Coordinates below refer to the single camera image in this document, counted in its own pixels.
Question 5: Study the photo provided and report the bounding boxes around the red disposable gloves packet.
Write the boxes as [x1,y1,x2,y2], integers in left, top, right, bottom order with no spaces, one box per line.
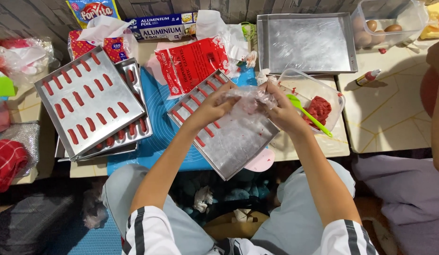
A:
[154,36,233,100]

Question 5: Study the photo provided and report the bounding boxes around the white plastic bag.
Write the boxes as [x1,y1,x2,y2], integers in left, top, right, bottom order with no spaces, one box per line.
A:
[195,9,249,61]

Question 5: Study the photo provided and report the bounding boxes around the blue aluminium foil box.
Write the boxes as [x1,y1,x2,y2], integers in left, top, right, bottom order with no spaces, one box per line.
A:
[125,12,199,42]

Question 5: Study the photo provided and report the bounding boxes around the red tissue pack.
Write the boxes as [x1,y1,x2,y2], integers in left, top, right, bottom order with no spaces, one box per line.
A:
[67,30,139,64]

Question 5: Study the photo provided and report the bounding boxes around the clear plastic glove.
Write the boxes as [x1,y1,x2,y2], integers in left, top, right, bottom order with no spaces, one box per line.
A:
[223,85,279,119]

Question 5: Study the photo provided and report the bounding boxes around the clear plastic bag heap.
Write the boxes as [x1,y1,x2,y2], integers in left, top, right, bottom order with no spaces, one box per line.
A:
[0,37,56,86]

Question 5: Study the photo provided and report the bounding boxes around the green rubber band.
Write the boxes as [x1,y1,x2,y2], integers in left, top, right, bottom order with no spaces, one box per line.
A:
[240,21,256,42]

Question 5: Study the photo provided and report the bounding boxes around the small food colouring bottle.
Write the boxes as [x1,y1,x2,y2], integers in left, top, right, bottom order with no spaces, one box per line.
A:
[356,69,382,87]

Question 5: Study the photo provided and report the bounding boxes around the blue silicone baking mat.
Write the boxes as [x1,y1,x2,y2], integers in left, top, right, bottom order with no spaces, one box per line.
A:
[106,67,258,176]

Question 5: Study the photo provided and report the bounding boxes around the green silicone spatula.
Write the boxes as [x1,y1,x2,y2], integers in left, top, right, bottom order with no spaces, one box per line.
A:
[286,93,334,138]

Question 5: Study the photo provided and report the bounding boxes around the rows of red dough sticks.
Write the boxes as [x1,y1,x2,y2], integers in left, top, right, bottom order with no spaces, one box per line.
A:
[42,52,130,146]

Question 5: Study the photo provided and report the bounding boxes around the person's right hand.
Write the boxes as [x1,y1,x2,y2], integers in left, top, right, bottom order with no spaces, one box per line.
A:
[258,81,313,137]

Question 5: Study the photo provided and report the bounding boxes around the row of red dough sticks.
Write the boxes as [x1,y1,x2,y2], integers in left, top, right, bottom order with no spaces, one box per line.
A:
[171,73,227,148]
[95,69,148,150]

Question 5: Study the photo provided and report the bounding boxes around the red checked cloth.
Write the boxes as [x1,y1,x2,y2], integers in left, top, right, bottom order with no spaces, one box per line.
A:
[0,138,29,194]

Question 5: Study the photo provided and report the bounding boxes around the small white tissue scrap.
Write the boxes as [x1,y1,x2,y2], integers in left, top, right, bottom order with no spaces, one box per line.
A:
[256,68,272,86]

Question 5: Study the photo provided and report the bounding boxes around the green plastic scraper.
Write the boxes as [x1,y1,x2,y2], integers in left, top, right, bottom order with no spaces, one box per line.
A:
[0,76,17,98]

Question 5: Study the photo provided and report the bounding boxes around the crumpled white tissue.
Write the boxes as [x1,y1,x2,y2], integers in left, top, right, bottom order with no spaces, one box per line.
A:
[193,186,214,213]

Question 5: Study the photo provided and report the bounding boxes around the person's grey trousers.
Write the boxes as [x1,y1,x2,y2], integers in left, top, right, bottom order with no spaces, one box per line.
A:
[101,159,356,255]

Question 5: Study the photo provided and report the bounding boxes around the white tissue sheet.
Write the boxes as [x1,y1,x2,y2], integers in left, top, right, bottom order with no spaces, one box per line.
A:
[77,15,134,44]

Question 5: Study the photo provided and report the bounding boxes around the person's white striped shirt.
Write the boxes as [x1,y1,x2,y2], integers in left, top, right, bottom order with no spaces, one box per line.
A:
[121,205,379,255]

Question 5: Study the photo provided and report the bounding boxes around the empty metal baking tray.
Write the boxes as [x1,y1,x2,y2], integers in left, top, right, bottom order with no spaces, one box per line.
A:
[256,13,358,75]

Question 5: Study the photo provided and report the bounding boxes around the silver sparkly pouch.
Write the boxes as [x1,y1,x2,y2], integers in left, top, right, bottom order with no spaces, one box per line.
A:
[0,121,41,178]

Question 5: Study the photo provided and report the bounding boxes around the clear plastic egg container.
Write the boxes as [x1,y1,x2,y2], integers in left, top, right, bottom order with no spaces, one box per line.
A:
[350,0,429,49]

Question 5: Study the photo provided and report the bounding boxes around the yellow and blue food packet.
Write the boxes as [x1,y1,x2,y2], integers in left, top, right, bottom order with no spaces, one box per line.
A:
[66,0,122,29]

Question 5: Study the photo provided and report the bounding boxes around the person's left hand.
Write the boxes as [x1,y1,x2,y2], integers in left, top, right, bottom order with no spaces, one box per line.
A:
[191,81,242,130]

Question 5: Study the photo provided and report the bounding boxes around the pink plastic lid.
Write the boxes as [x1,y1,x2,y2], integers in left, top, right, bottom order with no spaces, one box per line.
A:
[244,148,276,173]

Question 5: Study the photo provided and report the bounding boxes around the clear plastic dough container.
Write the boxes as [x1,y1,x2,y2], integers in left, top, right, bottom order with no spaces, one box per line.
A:
[276,68,346,135]

